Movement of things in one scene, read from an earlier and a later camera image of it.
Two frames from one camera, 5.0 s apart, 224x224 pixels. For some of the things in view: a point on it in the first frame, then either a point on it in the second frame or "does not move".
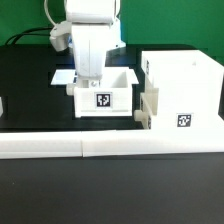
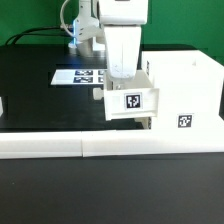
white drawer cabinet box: x=188 y=83 does not move
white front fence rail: x=110 y=143 does not move
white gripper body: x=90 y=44 -> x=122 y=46
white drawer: x=106 y=96 -> x=130 y=97
